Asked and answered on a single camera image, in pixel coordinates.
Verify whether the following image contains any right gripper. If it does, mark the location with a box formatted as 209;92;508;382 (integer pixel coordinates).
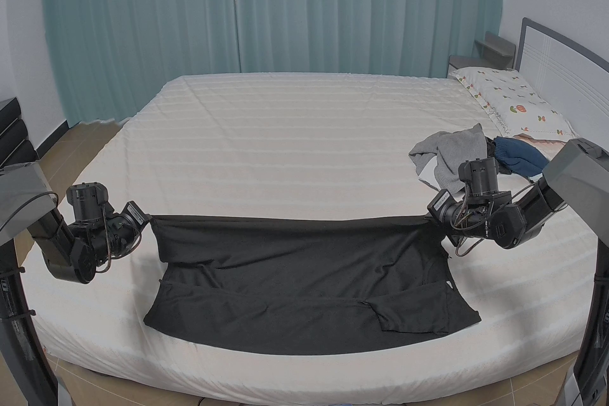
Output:
427;189;469;236

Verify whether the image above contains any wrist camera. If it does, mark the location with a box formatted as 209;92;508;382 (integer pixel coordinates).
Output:
458;158;499;196
66;182;112;224

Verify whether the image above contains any pale pink garment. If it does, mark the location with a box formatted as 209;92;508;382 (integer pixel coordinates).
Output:
511;132;573;158

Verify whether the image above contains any black chest of drawers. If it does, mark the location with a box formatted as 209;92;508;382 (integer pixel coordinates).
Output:
0;97;40;170

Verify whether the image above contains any white printed pillow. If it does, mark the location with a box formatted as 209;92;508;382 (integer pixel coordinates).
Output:
449;66;576;139

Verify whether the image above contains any bed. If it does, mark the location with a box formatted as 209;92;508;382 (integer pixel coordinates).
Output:
19;17;609;406

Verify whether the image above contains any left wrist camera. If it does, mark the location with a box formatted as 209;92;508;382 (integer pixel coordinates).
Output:
66;182;112;224

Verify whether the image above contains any dark blue garment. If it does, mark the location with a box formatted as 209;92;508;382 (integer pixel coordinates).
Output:
494;136;551;179

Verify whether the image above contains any black T-shirt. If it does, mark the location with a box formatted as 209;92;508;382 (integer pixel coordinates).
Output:
143;213;481;356

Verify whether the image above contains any light grey garment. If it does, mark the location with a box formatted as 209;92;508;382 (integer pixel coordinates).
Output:
409;123;491;195

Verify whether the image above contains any grey bedside table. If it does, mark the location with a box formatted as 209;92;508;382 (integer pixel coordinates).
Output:
447;31;517;79

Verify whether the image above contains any black garment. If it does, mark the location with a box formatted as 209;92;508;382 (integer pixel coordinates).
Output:
483;137;513;177

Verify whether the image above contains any white garment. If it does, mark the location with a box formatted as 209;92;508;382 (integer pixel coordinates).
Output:
418;159;441;190

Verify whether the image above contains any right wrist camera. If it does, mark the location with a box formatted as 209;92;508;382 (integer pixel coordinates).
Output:
458;158;499;196

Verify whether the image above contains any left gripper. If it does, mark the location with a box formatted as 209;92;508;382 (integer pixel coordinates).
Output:
109;200;153;249

